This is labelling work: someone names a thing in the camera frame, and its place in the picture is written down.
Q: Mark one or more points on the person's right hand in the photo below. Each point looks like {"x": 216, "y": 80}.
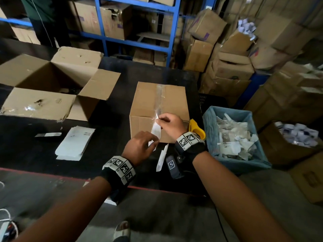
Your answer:
{"x": 174, "y": 127}

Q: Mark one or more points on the person's left hand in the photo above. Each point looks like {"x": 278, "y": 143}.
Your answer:
{"x": 140, "y": 148}

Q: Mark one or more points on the single printed label sheet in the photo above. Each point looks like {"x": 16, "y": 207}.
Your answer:
{"x": 156, "y": 131}

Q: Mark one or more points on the yellow tape dispenser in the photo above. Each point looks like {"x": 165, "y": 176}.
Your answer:
{"x": 195, "y": 127}

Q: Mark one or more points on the white backing paper strip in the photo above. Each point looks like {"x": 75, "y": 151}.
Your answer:
{"x": 162, "y": 158}

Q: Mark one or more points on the small cardboard box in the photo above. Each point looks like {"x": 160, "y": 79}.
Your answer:
{"x": 146, "y": 103}

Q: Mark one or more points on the stack of white label sheets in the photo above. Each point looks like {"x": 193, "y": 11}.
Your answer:
{"x": 75, "y": 143}

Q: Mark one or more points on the small box cutter blade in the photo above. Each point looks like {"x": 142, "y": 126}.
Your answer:
{"x": 48, "y": 134}

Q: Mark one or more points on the worn taped cardboard box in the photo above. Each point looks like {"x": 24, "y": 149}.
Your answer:
{"x": 37, "y": 103}

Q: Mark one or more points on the person's left forearm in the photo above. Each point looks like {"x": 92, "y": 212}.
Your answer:
{"x": 65, "y": 214}

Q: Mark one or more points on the person's right forearm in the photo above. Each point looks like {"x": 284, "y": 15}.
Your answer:
{"x": 239, "y": 201}

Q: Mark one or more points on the black white marker wristband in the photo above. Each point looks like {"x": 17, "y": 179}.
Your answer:
{"x": 118, "y": 172}
{"x": 190, "y": 146}

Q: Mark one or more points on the black plastic crate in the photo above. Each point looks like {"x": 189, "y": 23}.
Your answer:
{"x": 212, "y": 102}

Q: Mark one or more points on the white plastic packages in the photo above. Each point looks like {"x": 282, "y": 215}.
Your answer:
{"x": 234, "y": 141}

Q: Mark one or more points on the blue waste bin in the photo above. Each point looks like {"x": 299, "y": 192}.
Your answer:
{"x": 239, "y": 165}

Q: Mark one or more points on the pile of brown cartons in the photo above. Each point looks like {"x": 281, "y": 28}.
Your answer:
{"x": 199, "y": 55}

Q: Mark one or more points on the white sandal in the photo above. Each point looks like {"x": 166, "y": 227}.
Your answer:
{"x": 122, "y": 231}

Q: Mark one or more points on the blue metal beam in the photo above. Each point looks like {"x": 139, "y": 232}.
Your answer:
{"x": 252, "y": 88}

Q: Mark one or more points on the grey stool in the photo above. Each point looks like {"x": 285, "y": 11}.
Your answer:
{"x": 154, "y": 36}

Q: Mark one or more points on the blue metal shelf rack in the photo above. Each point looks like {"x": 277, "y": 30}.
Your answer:
{"x": 174, "y": 30}

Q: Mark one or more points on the carton holding paper rolls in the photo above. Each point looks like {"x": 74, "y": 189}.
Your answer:
{"x": 275, "y": 151}

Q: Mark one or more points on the heap of white paper rolls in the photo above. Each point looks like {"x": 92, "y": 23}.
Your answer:
{"x": 246, "y": 27}
{"x": 297, "y": 134}

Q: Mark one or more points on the shelved brown cartons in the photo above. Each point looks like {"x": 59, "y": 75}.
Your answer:
{"x": 88, "y": 17}

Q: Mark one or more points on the printed floor carton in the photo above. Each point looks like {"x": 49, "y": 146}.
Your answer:
{"x": 309, "y": 178}

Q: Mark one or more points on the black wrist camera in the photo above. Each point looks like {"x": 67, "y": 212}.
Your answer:
{"x": 114, "y": 197}
{"x": 174, "y": 167}

